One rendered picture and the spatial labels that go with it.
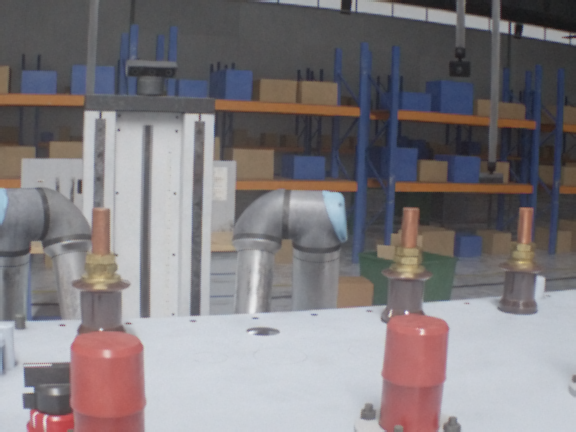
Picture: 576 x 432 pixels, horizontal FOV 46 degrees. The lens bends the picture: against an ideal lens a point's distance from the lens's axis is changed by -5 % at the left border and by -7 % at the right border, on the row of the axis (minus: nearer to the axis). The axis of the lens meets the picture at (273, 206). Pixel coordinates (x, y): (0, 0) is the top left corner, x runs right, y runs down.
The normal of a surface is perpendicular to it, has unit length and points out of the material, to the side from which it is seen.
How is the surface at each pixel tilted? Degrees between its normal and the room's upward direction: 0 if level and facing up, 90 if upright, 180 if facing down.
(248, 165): 90
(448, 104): 90
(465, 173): 90
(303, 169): 90
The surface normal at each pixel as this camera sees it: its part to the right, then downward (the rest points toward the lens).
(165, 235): 0.31, 0.11
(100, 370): 0.00, 0.08
